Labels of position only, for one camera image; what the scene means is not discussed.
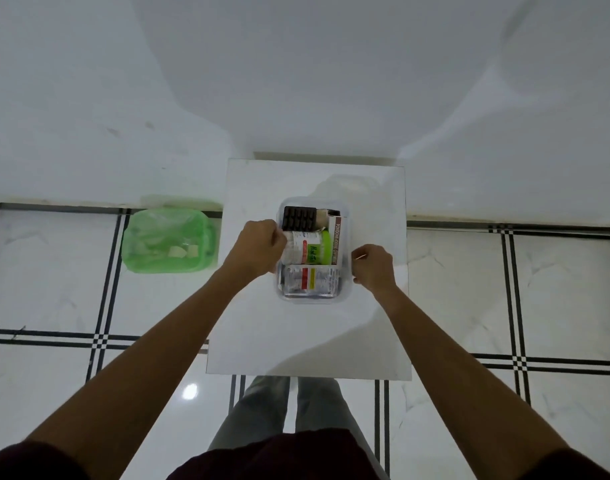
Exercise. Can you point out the person's left forearm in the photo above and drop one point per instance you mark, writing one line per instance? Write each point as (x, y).
(145, 359)

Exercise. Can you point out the person's right hand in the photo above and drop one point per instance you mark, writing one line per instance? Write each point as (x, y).
(377, 267)

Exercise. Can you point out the white paper scrap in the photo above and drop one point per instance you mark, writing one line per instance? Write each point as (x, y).
(193, 251)
(177, 252)

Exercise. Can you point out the silver strip with red label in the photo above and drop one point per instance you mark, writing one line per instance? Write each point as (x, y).
(322, 280)

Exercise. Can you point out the person's left fingers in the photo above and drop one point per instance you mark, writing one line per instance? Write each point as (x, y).
(281, 241)

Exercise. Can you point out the white medicine bottle green cap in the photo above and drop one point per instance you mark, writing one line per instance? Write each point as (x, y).
(307, 249)

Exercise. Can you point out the person's right fingers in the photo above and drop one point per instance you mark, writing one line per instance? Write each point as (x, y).
(359, 264)

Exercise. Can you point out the dark brown blister pack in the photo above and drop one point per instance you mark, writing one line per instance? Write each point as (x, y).
(299, 218)

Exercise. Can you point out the person's left hand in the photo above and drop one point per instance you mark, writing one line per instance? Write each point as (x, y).
(252, 248)

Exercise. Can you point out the green waste bin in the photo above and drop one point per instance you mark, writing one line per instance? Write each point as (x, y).
(160, 239)

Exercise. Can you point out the grey trousers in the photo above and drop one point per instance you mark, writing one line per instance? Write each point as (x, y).
(265, 409)

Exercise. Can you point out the person's right forearm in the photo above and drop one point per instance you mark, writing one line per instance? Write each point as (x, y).
(464, 369)

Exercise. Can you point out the clear plastic container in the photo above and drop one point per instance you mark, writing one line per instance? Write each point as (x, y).
(346, 289)

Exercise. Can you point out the silver medicine strip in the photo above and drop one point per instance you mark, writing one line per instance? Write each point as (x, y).
(291, 280)

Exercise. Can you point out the white maroon medicine box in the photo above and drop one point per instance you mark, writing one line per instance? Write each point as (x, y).
(337, 239)

